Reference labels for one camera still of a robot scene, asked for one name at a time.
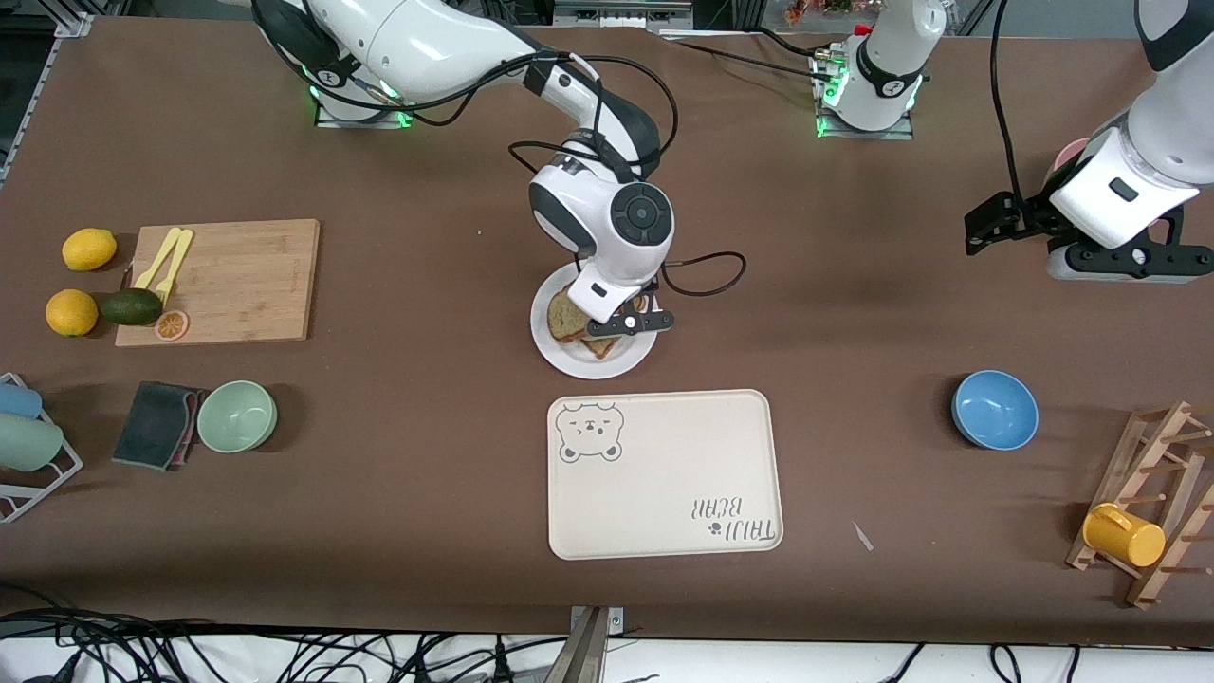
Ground white wire rack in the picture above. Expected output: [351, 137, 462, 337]
[0, 372, 84, 525]

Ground metal camera pole bracket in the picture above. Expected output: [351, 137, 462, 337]
[555, 605, 625, 683]

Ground beige bear print tray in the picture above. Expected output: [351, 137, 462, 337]
[547, 389, 784, 562]

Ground yellow lemon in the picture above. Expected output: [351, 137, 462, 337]
[62, 228, 118, 272]

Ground plain brown bread slice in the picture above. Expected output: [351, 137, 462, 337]
[547, 287, 595, 343]

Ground pale green bowl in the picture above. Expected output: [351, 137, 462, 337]
[196, 380, 278, 453]

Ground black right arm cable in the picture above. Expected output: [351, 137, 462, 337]
[403, 52, 748, 300]

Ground orange-yellow lemon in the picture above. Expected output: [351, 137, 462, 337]
[46, 289, 100, 338]

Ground tangled black cables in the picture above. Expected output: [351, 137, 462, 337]
[0, 583, 570, 683]

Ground wooden cutting board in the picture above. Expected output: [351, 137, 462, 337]
[115, 219, 321, 348]

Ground dark green avocado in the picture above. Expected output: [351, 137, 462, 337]
[101, 288, 164, 327]

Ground pink bowl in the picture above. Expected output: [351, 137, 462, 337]
[1041, 138, 1184, 235]

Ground white round plate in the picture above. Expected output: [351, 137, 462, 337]
[530, 259, 660, 380]

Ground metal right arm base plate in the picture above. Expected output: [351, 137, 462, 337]
[315, 81, 418, 129]

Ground pale green cup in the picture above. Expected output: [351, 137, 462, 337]
[0, 414, 64, 472]

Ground light blue cup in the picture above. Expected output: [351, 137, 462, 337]
[0, 381, 44, 419]

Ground grey metal box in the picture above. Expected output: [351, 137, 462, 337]
[555, 0, 695, 31]

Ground colourful flower bunch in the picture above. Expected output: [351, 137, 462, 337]
[785, 0, 856, 27]

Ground black cable to base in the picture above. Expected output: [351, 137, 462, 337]
[664, 33, 836, 83]

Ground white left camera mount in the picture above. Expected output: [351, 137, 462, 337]
[1049, 126, 1199, 250]

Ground dark grey folded cloth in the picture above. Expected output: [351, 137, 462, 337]
[111, 381, 208, 472]

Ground blue bowl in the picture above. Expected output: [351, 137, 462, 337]
[951, 370, 1039, 451]

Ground yellow cup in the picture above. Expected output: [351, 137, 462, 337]
[1082, 503, 1167, 568]

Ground wooden cup rack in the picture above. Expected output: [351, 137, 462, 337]
[1065, 400, 1214, 610]

